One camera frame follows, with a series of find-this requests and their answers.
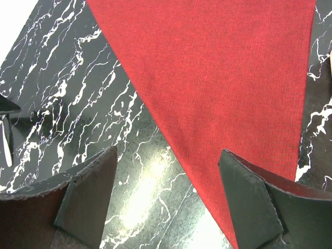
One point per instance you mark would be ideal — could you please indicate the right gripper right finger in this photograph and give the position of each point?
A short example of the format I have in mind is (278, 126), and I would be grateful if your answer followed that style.
(269, 211)

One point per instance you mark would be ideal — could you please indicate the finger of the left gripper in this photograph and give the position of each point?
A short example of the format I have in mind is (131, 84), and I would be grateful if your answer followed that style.
(8, 107)

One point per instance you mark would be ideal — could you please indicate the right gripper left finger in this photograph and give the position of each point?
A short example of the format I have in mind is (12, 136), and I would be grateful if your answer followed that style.
(67, 210)

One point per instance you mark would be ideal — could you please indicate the red cloth napkin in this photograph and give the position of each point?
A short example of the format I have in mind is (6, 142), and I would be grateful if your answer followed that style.
(216, 75)

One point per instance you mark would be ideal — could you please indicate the silver fork lower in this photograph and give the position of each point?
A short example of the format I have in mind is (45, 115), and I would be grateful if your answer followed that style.
(6, 148)

